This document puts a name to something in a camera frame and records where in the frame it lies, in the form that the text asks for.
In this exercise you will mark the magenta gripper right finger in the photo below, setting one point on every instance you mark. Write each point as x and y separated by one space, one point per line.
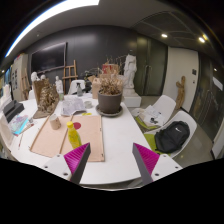
146 161

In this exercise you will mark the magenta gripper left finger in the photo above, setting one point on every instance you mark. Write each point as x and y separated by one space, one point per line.
76 161

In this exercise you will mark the yellow plastic bottle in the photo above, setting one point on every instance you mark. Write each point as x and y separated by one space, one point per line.
73 135

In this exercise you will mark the brown cardboard mat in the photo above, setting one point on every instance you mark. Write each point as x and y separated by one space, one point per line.
49 142

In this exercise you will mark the black backpack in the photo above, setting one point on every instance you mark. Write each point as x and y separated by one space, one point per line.
173 137

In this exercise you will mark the beige ceramic cup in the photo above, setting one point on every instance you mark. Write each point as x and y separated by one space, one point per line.
54 122

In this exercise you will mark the stack of papers on chair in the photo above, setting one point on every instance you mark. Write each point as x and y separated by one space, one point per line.
150 116

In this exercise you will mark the printed paper sheets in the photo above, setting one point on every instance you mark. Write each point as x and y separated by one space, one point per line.
71 105

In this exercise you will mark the white chair with backpack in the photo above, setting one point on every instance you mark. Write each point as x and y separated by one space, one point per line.
180 116

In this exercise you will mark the white chair with papers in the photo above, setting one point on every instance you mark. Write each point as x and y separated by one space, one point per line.
165 105

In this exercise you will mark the grey flower pot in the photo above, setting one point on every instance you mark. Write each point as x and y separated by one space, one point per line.
109 104

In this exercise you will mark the colourful booklet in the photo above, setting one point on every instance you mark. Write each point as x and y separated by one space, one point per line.
17 124

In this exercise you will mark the grey spray bottle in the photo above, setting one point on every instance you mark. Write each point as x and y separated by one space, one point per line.
79 90

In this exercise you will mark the white chair behind table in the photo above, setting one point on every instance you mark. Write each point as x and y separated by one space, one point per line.
74 85

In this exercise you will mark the small white figurine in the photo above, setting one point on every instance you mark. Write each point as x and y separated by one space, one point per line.
59 85

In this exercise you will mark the black box stack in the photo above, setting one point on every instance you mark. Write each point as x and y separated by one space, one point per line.
12 109

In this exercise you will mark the dried brown plant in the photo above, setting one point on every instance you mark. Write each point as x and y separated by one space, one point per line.
110 84

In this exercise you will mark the wooden mannequin figure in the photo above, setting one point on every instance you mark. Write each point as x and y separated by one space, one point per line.
181 92

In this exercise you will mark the wooden easel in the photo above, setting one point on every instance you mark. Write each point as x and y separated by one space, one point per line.
69 74

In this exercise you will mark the white standing statue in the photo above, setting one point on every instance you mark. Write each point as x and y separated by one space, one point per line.
130 69

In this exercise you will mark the black wall screen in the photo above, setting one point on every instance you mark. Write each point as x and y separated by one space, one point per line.
48 58

